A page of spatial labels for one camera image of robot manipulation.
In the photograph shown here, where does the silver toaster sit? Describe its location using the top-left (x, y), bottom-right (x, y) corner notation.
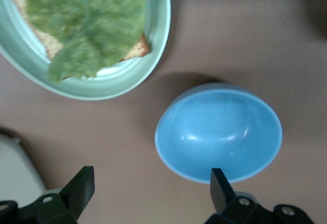
top-left (0, 131), bottom-right (48, 203)

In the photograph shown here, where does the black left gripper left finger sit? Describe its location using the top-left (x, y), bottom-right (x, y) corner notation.
top-left (0, 166), bottom-right (95, 224)

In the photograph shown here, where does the blue bowl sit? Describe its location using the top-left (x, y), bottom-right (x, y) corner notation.
top-left (155, 82), bottom-right (284, 185)

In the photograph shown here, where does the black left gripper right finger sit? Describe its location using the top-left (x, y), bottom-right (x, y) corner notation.
top-left (204, 167), bottom-right (315, 224)

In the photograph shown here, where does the brown bread slice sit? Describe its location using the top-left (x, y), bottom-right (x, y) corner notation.
top-left (5, 0), bottom-right (151, 62)

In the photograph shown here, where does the brown table cloth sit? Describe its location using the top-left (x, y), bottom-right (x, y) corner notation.
top-left (0, 0), bottom-right (327, 224)

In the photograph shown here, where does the pale green plate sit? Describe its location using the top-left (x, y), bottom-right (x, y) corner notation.
top-left (0, 0), bottom-right (171, 101)

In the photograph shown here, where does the green lettuce leaf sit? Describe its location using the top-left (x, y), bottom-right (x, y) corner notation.
top-left (25, 0), bottom-right (148, 84)

